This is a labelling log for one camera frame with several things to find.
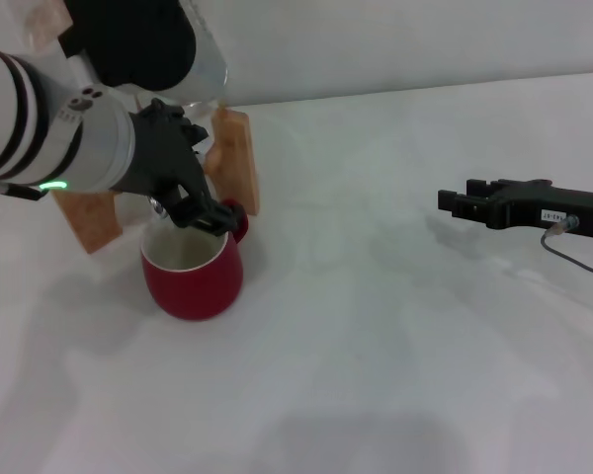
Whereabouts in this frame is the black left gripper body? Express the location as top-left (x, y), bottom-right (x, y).
top-left (110, 97), bottom-right (212, 199)

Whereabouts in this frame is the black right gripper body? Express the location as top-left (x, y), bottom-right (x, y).
top-left (490, 177), bottom-right (593, 240)

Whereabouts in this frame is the red cup with white inside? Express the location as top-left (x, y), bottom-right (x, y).
top-left (139, 197), bottom-right (251, 323)

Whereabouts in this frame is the wooden dispenser stand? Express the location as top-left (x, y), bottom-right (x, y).
top-left (50, 107), bottom-right (262, 256)

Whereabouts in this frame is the clear glass water dispenser jar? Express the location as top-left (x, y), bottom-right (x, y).
top-left (22, 0), bottom-right (231, 164)

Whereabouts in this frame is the right gripper cable with plug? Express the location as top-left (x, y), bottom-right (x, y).
top-left (540, 216), bottom-right (593, 280)

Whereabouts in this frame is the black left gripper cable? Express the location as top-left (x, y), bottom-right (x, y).
top-left (0, 182), bottom-right (48, 202)

